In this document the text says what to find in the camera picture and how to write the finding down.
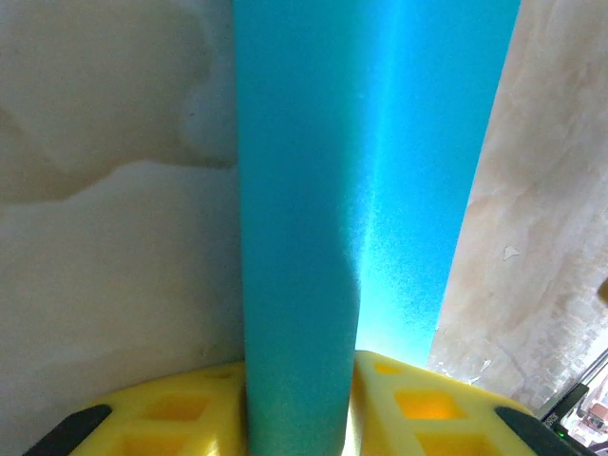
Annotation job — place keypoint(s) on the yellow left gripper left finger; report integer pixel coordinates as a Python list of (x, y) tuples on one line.
[(180, 413)]

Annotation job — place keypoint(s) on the blue paper sheet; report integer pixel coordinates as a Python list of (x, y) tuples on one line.
[(309, 190)]

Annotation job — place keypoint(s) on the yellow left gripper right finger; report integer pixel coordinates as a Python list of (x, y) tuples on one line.
[(427, 418)]

